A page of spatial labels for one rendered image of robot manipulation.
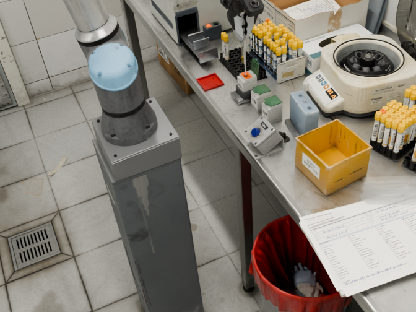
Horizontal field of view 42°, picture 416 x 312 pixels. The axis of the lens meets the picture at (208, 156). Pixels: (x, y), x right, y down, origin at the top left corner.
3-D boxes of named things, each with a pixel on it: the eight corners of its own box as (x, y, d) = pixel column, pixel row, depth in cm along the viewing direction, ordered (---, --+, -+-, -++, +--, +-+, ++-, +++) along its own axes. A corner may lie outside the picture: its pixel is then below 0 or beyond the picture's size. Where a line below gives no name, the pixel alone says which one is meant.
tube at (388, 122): (385, 153, 142) (390, 122, 134) (379, 151, 143) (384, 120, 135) (387, 150, 143) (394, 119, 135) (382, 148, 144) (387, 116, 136)
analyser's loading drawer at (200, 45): (176, 35, 191) (174, 22, 187) (194, 30, 193) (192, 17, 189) (200, 63, 177) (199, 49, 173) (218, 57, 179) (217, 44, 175)
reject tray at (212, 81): (196, 80, 173) (195, 78, 173) (215, 74, 175) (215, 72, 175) (204, 91, 169) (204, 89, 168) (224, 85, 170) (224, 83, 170)
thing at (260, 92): (251, 106, 162) (250, 87, 157) (264, 101, 163) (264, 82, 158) (257, 113, 159) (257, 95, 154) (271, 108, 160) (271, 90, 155)
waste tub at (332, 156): (293, 166, 142) (294, 137, 135) (333, 147, 146) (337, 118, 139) (325, 197, 133) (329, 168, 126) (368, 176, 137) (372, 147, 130)
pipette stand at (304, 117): (284, 122, 155) (285, 94, 148) (307, 116, 156) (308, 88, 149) (298, 143, 148) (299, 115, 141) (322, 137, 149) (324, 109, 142)
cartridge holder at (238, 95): (230, 96, 166) (229, 86, 164) (255, 86, 168) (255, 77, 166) (238, 105, 162) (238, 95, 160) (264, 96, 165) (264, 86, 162)
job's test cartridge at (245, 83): (238, 91, 165) (236, 74, 161) (251, 86, 166) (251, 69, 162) (243, 98, 162) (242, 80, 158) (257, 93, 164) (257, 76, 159)
